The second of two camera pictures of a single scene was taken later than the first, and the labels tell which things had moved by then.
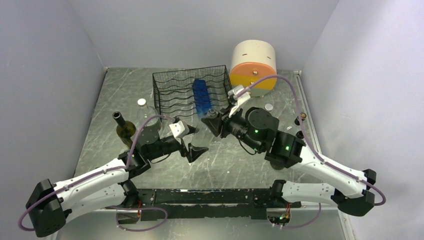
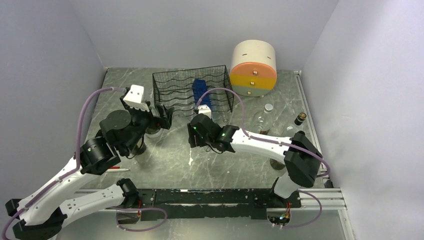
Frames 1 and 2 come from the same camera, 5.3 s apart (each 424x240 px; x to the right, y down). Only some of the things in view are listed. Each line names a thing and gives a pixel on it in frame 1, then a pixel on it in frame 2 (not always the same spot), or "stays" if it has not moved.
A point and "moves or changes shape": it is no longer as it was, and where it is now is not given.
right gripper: [215, 124] -> [194, 139]
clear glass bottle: [204, 137] moves or changes shape
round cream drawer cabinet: [252, 60] stays
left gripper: [192, 154] -> [166, 113]
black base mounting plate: [224, 204] stays
